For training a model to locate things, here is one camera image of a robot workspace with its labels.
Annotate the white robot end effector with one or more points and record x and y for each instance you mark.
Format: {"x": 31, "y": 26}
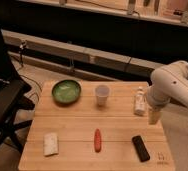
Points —
{"x": 154, "y": 115}

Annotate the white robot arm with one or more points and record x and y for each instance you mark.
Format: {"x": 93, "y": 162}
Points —
{"x": 168, "y": 81}

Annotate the green ceramic bowl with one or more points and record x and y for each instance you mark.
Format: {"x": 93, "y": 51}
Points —
{"x": 66, "y": 91}

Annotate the white plastic bottle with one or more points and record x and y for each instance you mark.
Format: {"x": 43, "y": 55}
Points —
{"x": 139, "y": 102}

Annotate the black remote control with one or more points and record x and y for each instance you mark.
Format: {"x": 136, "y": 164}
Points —
{"x": 140, "y": 148}

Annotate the translucent plastic cup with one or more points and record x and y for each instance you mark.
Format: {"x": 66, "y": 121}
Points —
{"x": 101, "y": 93}

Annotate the white folded cloth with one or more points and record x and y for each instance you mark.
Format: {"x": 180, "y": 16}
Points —
{"x": 50, "y": 144}

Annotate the black office chair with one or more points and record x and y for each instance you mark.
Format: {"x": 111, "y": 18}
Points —
{"x": 12, "y": 90}

